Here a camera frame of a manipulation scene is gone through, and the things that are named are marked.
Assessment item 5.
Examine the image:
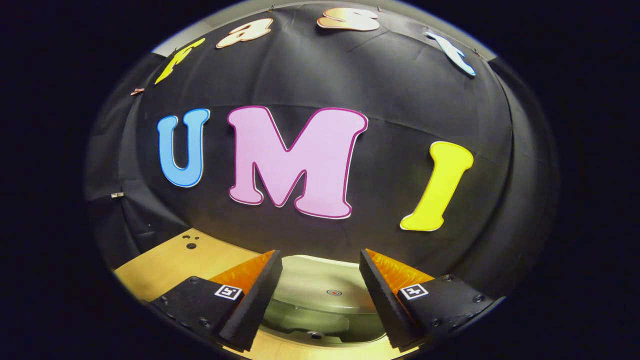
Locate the wooden desktop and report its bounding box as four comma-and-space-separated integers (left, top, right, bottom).
114, 228, 421, 360

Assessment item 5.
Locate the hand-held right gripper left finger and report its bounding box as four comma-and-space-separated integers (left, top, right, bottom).
150, 250, 283, 352

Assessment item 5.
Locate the black backdrop cloth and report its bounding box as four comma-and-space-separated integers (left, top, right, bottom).
85, 0, 561, 301

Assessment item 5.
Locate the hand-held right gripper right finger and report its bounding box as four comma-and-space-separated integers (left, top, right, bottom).
359, 248, 495, 351

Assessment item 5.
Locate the green desktop garbage bin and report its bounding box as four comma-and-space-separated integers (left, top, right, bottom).
260, 255, 388, 346

